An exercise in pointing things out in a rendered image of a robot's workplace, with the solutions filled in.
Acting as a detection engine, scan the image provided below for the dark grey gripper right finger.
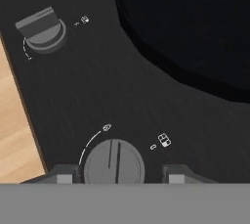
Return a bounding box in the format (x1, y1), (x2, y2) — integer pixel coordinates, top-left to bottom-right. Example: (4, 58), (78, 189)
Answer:
(161, 164), (219, 185)

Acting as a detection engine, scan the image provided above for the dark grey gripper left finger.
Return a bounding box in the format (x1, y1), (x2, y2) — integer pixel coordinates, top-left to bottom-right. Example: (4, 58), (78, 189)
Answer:
(21, 163), (85, 185)

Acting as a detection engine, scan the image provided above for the grey round stove knob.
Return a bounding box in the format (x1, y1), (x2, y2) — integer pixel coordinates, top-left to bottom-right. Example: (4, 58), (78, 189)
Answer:
(14, 5), (67, 55)
(83, 138), (146, 185)

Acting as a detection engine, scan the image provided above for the black stove hob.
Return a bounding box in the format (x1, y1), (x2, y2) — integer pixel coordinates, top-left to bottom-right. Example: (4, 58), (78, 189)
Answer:
(0, 0), (250, 185)

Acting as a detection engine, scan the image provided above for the black pan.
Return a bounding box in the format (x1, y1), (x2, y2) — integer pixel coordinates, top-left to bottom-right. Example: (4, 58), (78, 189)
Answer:
(111, 0), (250, 105)

